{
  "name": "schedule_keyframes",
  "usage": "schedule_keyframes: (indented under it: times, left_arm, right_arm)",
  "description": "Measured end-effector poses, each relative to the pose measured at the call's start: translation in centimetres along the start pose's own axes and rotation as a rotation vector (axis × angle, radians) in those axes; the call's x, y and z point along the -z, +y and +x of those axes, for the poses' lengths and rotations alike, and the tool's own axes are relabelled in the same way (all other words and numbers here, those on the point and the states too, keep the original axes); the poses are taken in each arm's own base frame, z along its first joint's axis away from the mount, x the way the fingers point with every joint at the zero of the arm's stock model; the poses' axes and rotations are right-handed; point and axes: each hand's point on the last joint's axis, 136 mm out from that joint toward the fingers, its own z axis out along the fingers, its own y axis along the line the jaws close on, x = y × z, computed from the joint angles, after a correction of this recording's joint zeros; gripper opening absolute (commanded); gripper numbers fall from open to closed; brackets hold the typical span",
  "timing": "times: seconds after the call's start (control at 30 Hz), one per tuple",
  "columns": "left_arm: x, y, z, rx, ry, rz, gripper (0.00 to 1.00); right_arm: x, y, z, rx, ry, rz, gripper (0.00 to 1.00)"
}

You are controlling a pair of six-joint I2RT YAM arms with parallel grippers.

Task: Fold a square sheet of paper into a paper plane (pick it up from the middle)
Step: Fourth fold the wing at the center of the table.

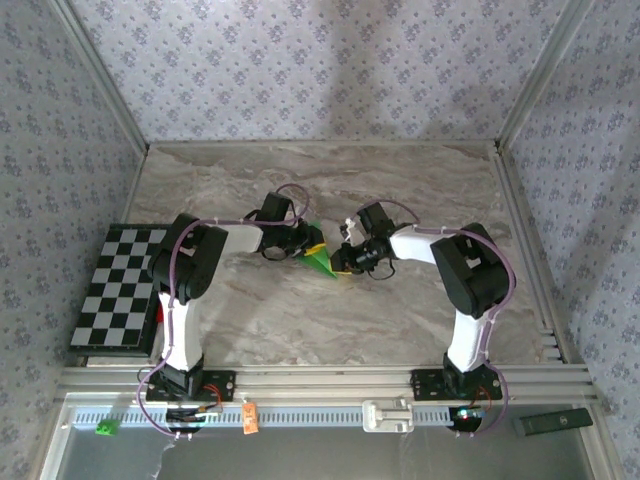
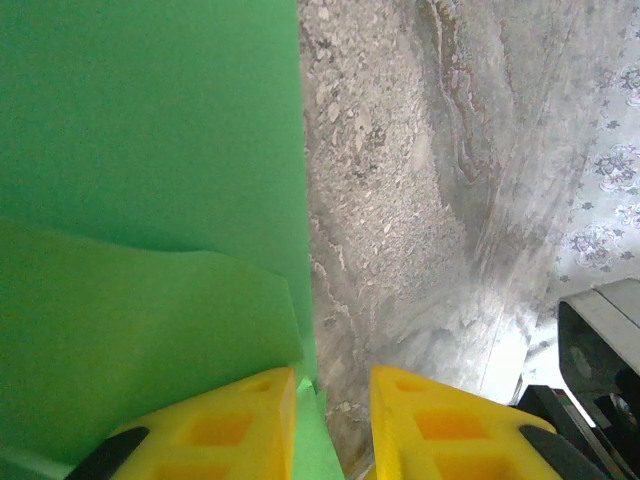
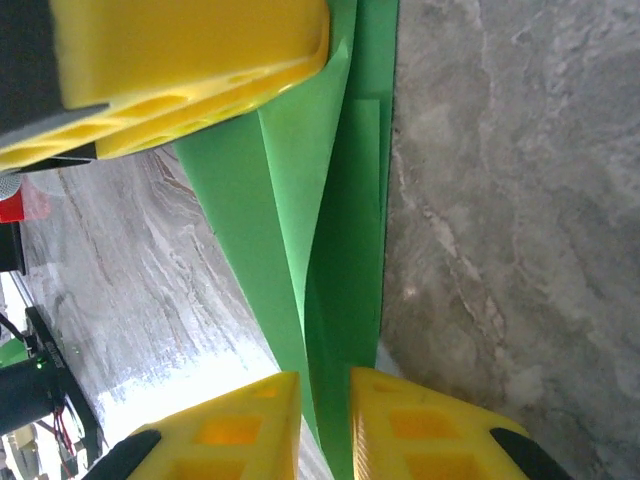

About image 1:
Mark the orange tag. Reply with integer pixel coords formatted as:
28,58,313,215
241,402,260,435

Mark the black and grey checkerboard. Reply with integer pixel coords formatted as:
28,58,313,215
68,223,171,357

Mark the round black controller board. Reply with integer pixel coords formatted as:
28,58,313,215
447,404,489,432
164,405,224,434

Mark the black remote control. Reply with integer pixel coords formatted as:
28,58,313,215
513,407,595,439

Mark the right gripper thin black cable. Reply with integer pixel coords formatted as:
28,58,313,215
367,257,396,281

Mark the aluminium mounting rail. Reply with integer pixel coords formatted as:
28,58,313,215
57,364,599,405

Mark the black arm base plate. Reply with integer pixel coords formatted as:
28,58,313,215
410,368,504,401
144,368,237,404

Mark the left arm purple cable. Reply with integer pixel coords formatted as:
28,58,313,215
135,183,311,441

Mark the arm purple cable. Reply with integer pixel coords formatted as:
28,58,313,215
135,183,311,441
347,199,517,441

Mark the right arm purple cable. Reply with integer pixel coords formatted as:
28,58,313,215
347,199,517,441

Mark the grey slotted cable duct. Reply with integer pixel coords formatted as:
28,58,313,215
67,403,506,430

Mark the white plastic bracket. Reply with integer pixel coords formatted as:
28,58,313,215
361,397,415,434

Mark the aluminium frame post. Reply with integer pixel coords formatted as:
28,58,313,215
52,0,150,151
494,0,596,149

